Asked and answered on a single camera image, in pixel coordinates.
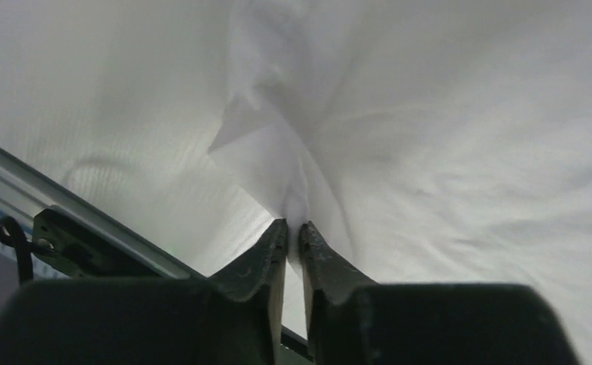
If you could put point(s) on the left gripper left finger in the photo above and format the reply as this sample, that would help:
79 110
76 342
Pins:
231 317

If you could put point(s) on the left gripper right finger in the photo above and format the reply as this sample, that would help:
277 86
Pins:
352 319

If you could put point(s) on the white t shirt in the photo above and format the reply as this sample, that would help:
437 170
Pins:
427 140

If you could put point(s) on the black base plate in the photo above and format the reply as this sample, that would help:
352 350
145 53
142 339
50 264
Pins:
75 251

